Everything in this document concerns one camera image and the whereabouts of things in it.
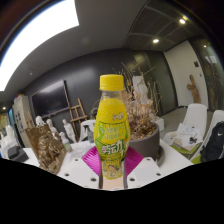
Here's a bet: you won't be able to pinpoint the long ceiling light strip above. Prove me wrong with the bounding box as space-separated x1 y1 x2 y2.
0 0 80 92

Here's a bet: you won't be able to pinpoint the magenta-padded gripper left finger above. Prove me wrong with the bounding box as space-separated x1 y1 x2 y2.
60 145 102 190

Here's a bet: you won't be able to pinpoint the dark spray bottle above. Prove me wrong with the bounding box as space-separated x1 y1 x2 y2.
84 124 96 144

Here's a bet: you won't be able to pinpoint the white paper stack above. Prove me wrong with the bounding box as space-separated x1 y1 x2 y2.
171 122 204 152

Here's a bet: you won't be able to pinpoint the round ceiling spotlights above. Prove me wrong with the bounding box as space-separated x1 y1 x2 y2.
151 14 188 45

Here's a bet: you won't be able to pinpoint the white chair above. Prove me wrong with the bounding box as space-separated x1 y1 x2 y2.
181 103 208 141
199 109 224 164
79 119 97 143

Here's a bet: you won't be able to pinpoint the black box device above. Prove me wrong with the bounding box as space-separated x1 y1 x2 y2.
7 145 30 163

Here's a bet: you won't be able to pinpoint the yellow drink bottle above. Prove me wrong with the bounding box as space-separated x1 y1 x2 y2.
93 74 131 181

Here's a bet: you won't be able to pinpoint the white cabinet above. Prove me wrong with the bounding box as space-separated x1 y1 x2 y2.
12 95 36 148

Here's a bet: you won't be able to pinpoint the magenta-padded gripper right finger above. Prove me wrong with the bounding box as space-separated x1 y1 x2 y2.
121 145 165 190

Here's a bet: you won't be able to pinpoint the green-labelled spray bottle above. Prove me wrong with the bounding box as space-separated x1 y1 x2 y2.
59 131 73 153

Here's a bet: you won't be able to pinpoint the dried plant in grey pot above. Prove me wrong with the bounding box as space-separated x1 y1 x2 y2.
113 61 161 160

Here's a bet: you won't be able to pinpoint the golden brown relief sculpture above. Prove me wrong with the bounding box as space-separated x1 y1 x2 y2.
24 123 68 175

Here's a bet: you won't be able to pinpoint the small white plaster figures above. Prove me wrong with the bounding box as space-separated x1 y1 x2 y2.
34 114 78 143

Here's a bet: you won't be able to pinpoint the black wall screen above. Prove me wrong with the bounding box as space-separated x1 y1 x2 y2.
30 79 70 118

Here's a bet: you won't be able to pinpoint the black backpack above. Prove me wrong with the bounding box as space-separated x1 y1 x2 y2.
199 120 224 163

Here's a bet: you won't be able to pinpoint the wooden easel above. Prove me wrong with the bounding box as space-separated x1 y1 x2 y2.
67 97 88 141

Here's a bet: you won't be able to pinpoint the tall white plaster statue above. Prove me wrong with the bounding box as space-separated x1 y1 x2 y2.
131 74 151 104

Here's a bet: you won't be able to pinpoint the wooden figure sculpture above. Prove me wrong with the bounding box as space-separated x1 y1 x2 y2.
186 73 202 104

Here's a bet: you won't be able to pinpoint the grey plant saucer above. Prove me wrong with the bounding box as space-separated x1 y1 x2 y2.
156 144 165 167

